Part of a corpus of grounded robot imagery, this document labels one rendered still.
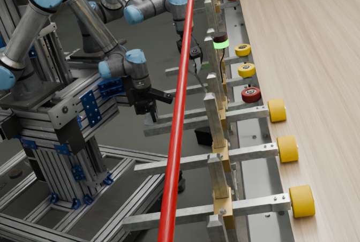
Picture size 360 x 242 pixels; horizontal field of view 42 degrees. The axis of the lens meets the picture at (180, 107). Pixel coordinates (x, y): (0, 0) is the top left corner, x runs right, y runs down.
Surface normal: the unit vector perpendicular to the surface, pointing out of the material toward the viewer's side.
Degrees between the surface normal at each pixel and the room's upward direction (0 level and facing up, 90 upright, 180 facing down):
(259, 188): 0
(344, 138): 0
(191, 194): 0
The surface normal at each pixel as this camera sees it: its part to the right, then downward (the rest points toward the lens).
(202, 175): -0.22, -0.86
